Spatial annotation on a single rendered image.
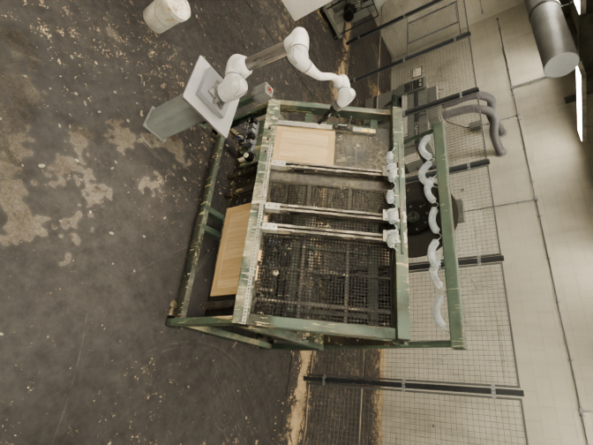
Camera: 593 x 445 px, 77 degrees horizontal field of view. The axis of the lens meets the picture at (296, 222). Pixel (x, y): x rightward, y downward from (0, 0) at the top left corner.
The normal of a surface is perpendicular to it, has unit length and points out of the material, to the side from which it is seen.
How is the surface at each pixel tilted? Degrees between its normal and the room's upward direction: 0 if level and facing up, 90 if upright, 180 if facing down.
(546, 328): 90
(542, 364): 90
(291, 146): 55
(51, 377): 0
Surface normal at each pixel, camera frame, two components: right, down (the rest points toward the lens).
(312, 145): 0.03, -0.43
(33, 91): 0.83, -0.17
